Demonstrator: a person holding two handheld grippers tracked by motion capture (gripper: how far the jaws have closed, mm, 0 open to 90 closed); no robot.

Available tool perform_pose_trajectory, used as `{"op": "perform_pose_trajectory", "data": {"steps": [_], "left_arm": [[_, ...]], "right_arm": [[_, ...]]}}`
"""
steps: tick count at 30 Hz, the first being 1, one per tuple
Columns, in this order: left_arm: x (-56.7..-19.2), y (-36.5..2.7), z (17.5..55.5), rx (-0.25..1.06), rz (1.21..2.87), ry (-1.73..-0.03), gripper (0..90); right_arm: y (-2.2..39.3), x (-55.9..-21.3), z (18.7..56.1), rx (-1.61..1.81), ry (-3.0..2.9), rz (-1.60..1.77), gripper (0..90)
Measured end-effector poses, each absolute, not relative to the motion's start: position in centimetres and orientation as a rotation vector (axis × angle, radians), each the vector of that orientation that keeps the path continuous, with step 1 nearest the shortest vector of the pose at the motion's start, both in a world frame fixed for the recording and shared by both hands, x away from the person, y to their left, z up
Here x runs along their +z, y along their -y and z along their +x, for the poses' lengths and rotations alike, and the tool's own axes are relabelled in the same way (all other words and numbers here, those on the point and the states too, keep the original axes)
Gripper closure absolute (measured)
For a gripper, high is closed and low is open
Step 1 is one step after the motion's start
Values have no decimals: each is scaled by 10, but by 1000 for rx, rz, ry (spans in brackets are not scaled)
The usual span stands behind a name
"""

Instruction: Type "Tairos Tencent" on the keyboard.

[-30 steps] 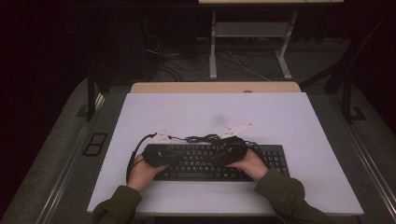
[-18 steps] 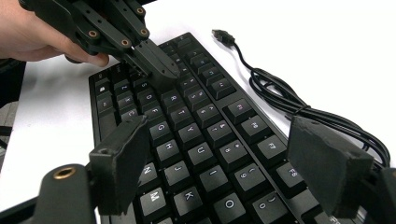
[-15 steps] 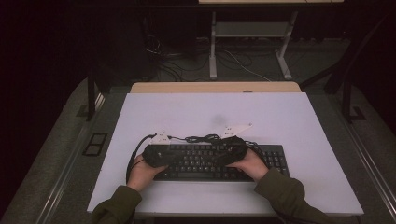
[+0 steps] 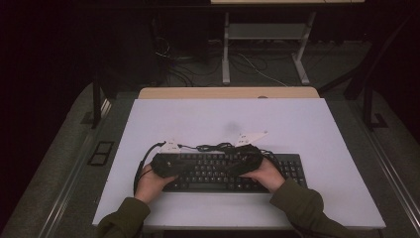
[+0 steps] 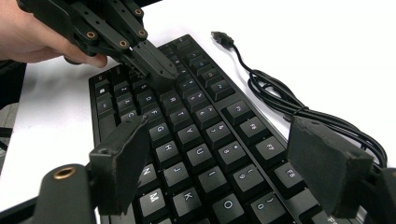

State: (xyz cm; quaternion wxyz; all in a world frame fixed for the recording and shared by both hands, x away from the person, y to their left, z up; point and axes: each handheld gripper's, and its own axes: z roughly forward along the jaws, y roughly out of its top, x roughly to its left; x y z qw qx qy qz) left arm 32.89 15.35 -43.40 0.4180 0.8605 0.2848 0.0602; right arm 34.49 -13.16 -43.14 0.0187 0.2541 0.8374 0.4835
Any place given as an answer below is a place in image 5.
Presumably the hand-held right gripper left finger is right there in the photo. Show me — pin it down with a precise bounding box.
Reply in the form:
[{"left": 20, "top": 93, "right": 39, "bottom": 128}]
[{"left": 88, "top": 114, "right": 152, "bottom": 217}]

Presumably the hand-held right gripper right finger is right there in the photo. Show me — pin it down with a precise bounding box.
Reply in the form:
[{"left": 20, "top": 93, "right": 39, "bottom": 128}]
[{"left": 286, "top": 115, "right": 375, "bottom": 218}]

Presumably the black computer keyboard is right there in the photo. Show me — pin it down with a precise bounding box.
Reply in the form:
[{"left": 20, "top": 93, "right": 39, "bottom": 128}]
[{"left": 88, "top": 34, "right": 368, "bottom": 224}]

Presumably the black keyboard cable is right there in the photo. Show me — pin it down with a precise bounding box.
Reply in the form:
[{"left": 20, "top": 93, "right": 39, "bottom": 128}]
[{"left": 210, "top": 31, "right": 389, "bottom": 172}]

